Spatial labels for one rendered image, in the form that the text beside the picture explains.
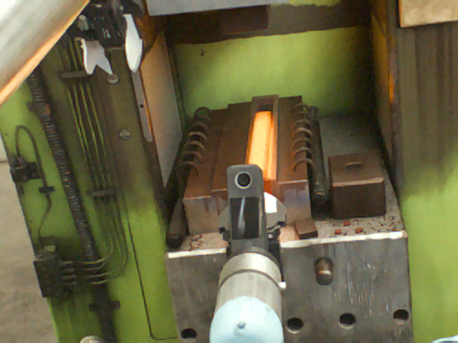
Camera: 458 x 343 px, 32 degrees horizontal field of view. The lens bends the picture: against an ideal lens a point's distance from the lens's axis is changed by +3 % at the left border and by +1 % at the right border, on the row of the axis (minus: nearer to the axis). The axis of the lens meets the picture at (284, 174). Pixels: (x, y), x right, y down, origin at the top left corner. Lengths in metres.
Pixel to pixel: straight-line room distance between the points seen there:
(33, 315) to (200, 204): 1.80
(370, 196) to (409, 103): 0.19
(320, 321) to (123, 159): 0.44
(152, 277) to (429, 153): 0.56
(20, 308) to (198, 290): 1.84
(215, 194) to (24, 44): 0.74
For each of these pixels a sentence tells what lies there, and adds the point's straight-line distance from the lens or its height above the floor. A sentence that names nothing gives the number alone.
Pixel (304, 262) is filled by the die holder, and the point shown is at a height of 0.88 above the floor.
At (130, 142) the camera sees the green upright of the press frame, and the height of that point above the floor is 1.03.
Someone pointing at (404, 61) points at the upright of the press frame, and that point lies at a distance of 1.30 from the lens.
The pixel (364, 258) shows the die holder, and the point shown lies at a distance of 1.21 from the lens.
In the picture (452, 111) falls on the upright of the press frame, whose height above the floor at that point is 1.03.
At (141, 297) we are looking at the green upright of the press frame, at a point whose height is 0.72.
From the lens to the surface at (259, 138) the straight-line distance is 1.33.
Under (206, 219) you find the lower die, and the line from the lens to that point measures 1.25.
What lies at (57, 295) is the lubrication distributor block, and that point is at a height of 0.76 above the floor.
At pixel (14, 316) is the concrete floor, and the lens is 3.00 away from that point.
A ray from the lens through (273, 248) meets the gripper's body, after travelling 1.01.
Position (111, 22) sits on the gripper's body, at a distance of 0.90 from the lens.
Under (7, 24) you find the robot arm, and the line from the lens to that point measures 0.51.
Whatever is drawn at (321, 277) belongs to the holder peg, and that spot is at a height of 0.87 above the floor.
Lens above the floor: 1.50
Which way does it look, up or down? 24 degrees down
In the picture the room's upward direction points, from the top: 7 degrees counter-clockwise
